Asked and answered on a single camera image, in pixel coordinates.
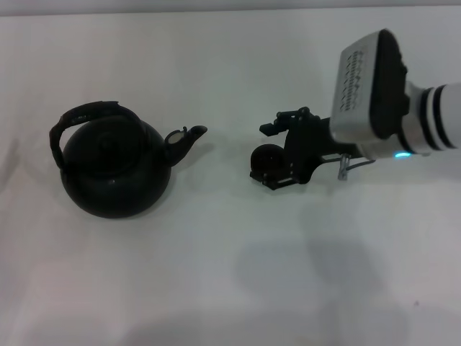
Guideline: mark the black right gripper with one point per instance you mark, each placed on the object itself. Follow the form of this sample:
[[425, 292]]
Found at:
[[309, 147]]

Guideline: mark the small black teacup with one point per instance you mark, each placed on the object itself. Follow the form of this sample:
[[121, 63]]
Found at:
[[266, 158]]

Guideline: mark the black round teapot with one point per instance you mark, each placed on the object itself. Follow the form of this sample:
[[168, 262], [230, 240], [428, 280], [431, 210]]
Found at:
[[115, 173]]

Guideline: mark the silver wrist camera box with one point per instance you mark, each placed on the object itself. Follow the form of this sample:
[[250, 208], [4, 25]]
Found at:
[[363, 90]]

